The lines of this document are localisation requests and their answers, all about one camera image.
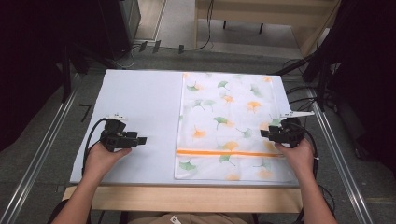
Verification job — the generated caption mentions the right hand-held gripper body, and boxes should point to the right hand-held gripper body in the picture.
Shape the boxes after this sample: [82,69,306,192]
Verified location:
[270,110,316,149]

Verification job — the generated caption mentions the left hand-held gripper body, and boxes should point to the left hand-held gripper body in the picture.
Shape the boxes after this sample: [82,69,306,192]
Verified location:
[99,113,140,153]

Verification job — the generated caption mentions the white leaf-print mesh laundry bag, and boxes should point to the white leaf-print mesh laundry bag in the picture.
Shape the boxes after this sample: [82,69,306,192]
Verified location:
[173,72,297,183]

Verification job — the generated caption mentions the person's right hand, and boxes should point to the person's right hand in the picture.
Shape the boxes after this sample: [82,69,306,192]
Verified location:
[274,137,316,183]

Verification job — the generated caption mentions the person's left hand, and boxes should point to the person's left hand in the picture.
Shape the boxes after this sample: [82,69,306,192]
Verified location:
[82,142,133,185]

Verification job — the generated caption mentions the white table mat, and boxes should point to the white table mat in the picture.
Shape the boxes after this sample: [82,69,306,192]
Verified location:
[69,68,301,189]

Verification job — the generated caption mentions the person's beige clothing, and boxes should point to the person's beige clothing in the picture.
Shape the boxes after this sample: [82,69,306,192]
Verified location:
[127,212,260,224]

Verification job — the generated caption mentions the black curtain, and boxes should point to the black curtain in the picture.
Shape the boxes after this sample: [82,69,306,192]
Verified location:
[0,0,108,153]
[311,0,396,175]

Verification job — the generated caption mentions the black cabinet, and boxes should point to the black cabinet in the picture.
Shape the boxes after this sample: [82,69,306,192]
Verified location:
[98,0,142,61]

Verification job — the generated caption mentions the light wooden platform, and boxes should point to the light wooden platform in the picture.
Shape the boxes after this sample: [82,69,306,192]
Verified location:
[193,0,341,58]

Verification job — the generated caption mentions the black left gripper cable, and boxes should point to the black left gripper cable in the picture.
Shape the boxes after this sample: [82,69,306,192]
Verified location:
[81,117,109,177]

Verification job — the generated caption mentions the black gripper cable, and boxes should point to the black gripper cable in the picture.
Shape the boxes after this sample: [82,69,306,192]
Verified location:
[290,121,320,181]
[81,117,109,177]

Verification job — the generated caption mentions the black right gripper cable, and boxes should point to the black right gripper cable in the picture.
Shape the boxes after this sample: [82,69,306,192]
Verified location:
[290,121,320,181]

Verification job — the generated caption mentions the bundle of black floor cables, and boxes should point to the bundle of black floor cables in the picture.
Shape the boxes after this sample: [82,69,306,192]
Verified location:
[281,58,323,114]

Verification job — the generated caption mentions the aluminium floor rail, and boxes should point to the aluminium floor rail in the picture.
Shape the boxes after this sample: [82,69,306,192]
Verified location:
[0,73,82,224]
[306,88,375,224]

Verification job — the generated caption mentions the black floor cable with plug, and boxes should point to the black floor cable with plug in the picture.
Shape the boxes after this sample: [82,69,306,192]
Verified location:
[177,0,216,55]

